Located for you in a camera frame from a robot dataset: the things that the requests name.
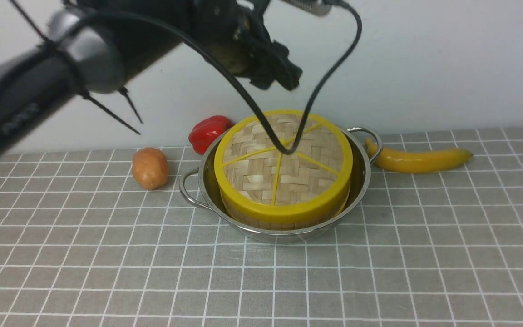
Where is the grey grid tablecloth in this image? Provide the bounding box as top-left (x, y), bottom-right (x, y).
top-left (0, 128), bottom-right (523, 327)

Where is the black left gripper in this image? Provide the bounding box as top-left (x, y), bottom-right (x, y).
top-left (190, 0), bottom-right (302, 91)

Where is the yellow rimmed bamboo steamer lid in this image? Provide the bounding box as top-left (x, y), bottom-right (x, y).
top-left (214, 109), bottom-right (354, 224)

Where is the yellow banana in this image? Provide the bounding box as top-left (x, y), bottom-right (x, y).
top-left (375, 147), bottom-right (473, 174)

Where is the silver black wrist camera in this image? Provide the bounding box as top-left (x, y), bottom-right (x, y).
top-left (283, 0), bottom-right (348, 17)

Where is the yellow rimmed bamboo steamer basket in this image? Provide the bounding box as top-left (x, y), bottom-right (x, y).
top-left (219, 180), bottom-right (350, 231)

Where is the black left camera cable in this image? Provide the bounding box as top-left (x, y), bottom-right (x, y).
top-left (62, 0), bottom-right (363, 155)

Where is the red bell pepper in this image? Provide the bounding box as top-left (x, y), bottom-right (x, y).
top-left (187, 115), bottom-right (234, 155)

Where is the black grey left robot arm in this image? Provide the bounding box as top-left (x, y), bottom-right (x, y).
top-left (0, 0), bottom-right (302, 156)

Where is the stainless steel pot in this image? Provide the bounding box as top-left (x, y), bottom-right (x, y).
top-left (177, 127), bottom-right (383, 245)

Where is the brown potato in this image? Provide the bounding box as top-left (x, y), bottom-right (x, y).
top-left (132, 148), bottom-right (169, 191)

